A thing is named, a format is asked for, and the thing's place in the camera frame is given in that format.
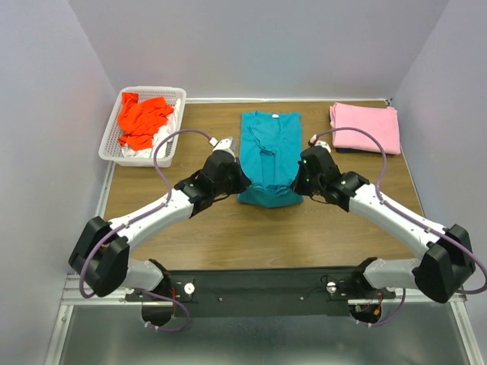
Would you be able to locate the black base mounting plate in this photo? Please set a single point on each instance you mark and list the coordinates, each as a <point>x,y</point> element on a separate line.
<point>271,292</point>

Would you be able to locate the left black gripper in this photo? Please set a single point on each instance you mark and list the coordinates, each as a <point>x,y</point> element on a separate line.
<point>243,182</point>

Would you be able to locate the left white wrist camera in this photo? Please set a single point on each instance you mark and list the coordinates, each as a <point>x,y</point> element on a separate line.
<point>227,144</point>

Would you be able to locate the white t shirt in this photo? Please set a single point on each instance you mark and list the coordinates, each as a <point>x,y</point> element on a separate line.
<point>145,124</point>

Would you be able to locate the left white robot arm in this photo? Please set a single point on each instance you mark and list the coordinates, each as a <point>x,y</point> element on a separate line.
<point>102,255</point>

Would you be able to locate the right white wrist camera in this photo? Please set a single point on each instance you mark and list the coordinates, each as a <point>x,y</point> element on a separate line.
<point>315,141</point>

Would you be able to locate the teal polo shirt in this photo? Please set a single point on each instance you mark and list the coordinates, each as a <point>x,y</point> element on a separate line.
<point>270,147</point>

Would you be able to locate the orange t shirt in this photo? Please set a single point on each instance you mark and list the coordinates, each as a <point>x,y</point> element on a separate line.
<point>140,121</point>

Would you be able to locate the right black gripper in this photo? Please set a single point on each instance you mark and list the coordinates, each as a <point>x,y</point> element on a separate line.
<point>297,185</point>

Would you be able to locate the folded dark navy shirt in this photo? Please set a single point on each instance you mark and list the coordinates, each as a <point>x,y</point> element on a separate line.
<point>355,151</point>

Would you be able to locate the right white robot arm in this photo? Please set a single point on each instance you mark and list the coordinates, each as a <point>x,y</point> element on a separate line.
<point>441,263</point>

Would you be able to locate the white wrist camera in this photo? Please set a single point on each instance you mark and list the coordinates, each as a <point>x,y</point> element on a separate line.
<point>315,141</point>
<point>227,144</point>

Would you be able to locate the folded pink t shirt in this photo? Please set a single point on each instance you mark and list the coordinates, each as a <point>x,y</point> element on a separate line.
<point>381,123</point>

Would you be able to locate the aluminium frame rail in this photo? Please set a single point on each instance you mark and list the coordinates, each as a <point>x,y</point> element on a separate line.
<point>158,308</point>

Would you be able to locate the white plastic laundry basket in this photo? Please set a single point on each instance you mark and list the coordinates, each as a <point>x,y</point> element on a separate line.
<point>110,148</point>

